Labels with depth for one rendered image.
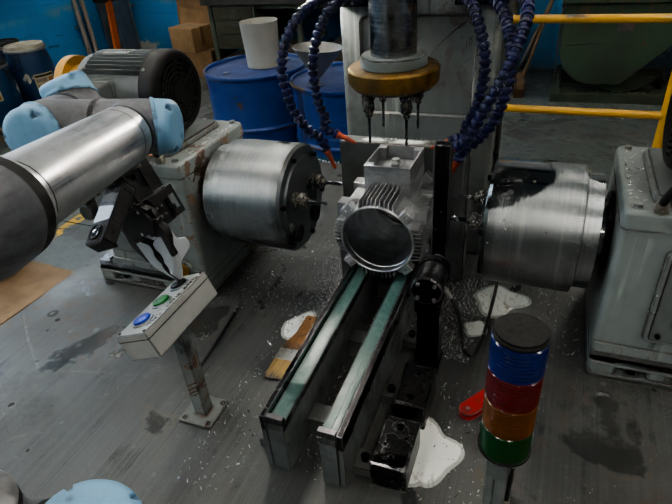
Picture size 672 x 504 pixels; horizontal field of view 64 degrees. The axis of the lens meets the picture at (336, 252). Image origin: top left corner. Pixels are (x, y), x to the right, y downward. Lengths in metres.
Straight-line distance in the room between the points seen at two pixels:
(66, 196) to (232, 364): 0.71
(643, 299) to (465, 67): 0.60
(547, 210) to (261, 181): 0.57
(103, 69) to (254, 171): 0.41
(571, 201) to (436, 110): 0.43
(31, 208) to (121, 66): 0.87
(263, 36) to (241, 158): 1.98
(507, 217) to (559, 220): 0.09
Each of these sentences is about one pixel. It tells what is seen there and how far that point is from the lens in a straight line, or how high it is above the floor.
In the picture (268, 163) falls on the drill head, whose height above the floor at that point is 1.15.
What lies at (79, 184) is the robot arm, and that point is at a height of 1.40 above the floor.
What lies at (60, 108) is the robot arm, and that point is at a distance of 0.82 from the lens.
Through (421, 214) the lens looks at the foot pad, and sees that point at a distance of 1.09.
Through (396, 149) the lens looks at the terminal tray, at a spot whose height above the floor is 1.14.
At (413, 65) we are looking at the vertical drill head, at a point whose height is 1.34.
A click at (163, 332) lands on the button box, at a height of 1.06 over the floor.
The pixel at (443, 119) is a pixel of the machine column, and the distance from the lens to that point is 1.31.
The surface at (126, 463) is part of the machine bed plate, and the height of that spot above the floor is 0.80.
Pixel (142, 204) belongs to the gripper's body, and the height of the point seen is 1.22.
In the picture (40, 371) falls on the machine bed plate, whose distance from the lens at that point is 1.36.
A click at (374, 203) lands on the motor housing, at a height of 1.09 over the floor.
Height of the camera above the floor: 1.60
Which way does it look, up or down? 33 degrees down
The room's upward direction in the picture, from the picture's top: 5 degrees counter-clockwise
